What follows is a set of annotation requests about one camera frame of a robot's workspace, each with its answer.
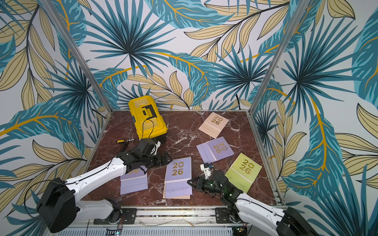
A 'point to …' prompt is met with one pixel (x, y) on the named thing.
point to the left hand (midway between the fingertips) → (166, 163)
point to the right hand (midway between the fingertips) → (187, 183)
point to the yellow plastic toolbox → (148, 122)
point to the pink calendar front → (178, 191)
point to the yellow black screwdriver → (125, 140)
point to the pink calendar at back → (213, 124)
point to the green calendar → (242, 172)
